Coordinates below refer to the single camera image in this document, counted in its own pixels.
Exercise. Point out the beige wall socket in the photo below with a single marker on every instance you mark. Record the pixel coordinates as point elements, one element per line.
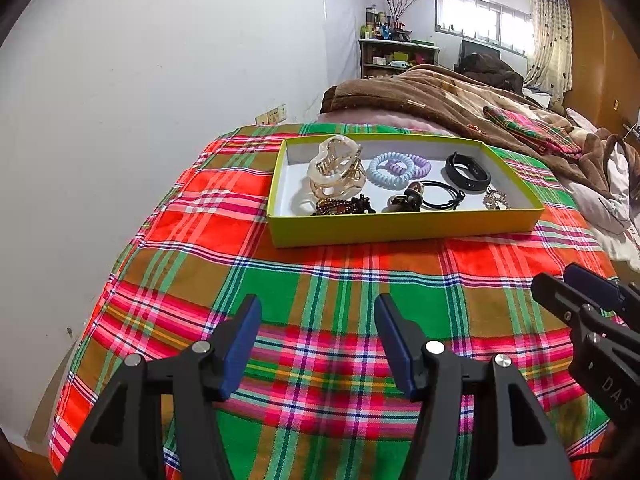
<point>262,119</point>
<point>278,113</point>

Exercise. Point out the folded plaid cloth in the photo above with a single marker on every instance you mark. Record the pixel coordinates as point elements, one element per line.
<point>530,127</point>

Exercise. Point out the clear beige hair claw clip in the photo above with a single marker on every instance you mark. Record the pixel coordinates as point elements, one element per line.
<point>320,170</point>

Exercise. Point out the dark brown garment pile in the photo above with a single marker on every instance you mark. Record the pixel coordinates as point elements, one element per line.
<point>495,72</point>

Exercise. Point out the wooden wardrobe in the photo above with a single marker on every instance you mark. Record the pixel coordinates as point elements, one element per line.
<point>600,60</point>

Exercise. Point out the black television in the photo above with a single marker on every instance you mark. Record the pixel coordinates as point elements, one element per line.
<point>472,47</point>

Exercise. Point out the dry branches in vase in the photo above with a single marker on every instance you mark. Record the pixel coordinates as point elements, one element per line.
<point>400,0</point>

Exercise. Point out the white storage shelf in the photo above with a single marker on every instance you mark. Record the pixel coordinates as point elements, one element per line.
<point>365,60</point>

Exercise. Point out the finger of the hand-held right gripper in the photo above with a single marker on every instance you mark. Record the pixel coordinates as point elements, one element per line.
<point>605,360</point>
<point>590,280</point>

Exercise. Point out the brown hair clip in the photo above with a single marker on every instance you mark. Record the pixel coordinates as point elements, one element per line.
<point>400,202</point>

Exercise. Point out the black hair elastic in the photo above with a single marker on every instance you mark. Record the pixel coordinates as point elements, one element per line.
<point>462,195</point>

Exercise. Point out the barred window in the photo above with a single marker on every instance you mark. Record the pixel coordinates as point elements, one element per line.
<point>480,20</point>

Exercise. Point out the black wristband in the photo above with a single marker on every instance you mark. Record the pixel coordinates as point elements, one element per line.
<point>455,177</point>

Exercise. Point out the yellow-green cardboard box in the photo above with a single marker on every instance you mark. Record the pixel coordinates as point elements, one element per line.
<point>400,230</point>

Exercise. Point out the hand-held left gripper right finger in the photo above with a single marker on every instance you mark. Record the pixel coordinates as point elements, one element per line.
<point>395,345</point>

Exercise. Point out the patterned curtain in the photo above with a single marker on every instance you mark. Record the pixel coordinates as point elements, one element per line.
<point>550,35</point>

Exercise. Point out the red green plaid blanket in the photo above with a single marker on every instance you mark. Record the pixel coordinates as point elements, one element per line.
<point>325,285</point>

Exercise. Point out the brown fleece blanket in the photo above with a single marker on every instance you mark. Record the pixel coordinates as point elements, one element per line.
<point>450,95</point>

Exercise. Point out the bottles and jars group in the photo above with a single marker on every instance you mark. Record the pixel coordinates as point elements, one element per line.
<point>380,27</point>

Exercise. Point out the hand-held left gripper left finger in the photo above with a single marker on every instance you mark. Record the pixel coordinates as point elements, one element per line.
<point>240,345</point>

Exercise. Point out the white quilt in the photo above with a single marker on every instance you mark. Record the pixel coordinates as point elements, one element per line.
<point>600,205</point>

